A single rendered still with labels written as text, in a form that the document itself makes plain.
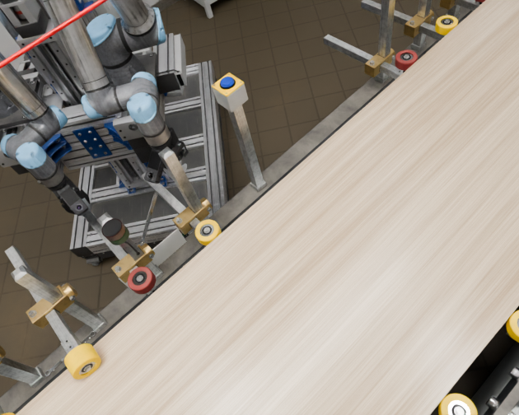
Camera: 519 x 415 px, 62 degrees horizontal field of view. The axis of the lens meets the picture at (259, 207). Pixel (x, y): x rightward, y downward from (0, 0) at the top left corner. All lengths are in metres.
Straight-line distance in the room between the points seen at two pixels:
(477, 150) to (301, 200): 0.57
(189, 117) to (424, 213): 1.76
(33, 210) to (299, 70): 2.00
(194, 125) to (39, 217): 1.15
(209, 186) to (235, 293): 1.15
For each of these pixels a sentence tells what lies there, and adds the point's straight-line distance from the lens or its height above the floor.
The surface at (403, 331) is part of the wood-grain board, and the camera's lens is 1.21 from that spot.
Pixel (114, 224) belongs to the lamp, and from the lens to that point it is 1.26.
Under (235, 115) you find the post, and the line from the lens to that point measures 1.36.
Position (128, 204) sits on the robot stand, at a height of 0.21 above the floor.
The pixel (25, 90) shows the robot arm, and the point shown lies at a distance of 1.55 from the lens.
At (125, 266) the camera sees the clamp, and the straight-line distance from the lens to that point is 1.47.
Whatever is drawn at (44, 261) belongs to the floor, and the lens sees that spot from 2.85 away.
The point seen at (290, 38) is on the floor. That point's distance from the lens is 3.47.
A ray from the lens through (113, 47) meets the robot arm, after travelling 1.65.
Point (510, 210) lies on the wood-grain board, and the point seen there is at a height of 0.90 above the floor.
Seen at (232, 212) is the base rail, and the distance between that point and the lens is 1.64.
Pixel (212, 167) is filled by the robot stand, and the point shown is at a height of 0.23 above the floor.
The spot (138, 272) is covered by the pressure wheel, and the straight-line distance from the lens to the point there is 1.40.
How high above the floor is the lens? 2.06
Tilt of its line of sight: 56 degrees down
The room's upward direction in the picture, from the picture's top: 18 degrees counter-clockwise
